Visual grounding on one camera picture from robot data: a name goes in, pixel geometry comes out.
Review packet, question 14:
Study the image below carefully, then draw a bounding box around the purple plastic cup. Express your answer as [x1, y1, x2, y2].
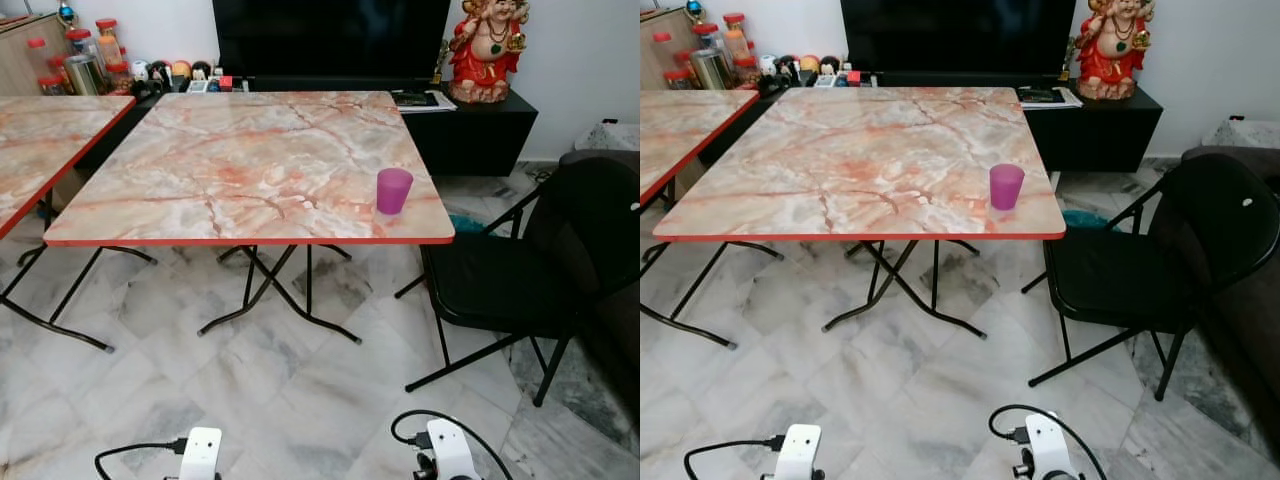
[989, 164, 1026, 212]
[376, 168, 414, 216]

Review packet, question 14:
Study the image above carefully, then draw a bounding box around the black folding chair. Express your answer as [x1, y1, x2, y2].
[395, 155, 641, 408]
[1022, 152, 1280, 403]

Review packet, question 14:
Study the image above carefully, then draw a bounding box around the marble top folding table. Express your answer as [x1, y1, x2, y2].
[0, 95, 159, 354]
[640, 89, 761, 349]
[44, 90, 457, 346]
[652, 86, 1068, 340]

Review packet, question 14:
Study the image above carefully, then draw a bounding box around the magazine with dark cover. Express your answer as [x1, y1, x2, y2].
[392, 88, 459, 113]
[1017, 86, 1084, 109]

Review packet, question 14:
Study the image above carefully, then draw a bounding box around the grey marble side block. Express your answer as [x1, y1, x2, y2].
[575, 122, 641, 153]
[1203, 120, 1280, 151]

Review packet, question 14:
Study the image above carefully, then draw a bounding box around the red laughing Buddha statue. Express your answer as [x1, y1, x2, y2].
[447, 0, 531, 105]
[1073, 0, 1157, 101]

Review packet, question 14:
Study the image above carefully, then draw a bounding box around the black flat screen television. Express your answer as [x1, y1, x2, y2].
[212, 0, 453, 81]
[840, 0, 1071, 76]

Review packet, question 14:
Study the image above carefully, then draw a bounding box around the light wooden cabinet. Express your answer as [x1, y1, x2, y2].
[0, 12, 73, 97]
[640, 8, 699, 91]

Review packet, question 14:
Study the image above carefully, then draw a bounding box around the steel canister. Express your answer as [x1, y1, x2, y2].
[692, 47, 734, 91]
[65, 53, 108, 97]

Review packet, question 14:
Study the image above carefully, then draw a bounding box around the tall red lid jar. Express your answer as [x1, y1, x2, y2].
[95, 18, 124, 69]
[723, 12, 751, 61]

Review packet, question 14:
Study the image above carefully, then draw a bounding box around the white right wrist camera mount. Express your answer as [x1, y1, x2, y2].
[424, 419, 483, 480]
[1020, 412, 1079, 480]

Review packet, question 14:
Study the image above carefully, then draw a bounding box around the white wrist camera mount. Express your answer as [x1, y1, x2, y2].
[775, 424, 823, 480]
[1020, 412, 1079, 480]
[424, 419, 483, 480]
[178, 427, 224, 480]

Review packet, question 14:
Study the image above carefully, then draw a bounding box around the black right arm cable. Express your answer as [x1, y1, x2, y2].
[989, 404, 1109, 480]
[390, 409, 513, 480]

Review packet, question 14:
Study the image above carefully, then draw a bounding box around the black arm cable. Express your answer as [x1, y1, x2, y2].
[684, 437, 786, 480]
[95, 438, 191, 480]
[390, 409, 513, 480]
[989, 404, 1109, 480]

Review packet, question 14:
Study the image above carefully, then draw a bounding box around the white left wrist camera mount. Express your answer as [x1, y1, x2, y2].
[178, 427, 224, 480]
[775, 424, 823, 480]

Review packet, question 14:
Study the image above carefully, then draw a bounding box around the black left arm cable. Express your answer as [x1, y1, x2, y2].
[95, 438, 191, 480]
[684, 437, 786, 480]

